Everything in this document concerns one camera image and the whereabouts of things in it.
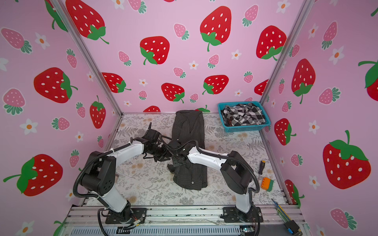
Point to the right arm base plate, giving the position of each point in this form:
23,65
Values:
233,215

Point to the teal plastic basket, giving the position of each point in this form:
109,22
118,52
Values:
221,106

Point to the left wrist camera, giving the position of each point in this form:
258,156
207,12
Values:
152,135

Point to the orange green toy block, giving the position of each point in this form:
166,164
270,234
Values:
267,184

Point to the dark grey pinstriped shirt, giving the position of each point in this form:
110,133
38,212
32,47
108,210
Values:
188,132

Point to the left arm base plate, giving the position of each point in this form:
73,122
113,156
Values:
130,216

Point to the black handled screwdriver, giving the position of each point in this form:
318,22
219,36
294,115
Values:
261,168

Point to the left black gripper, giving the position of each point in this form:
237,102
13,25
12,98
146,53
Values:
165,153

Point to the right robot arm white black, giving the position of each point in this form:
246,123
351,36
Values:
237,173

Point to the black white checkered shirt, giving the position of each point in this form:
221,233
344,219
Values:
243,115

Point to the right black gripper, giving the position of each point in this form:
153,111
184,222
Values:
173,161

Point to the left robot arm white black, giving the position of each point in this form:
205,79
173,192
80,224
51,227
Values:
97,178

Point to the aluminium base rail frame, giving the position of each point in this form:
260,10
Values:
173,221

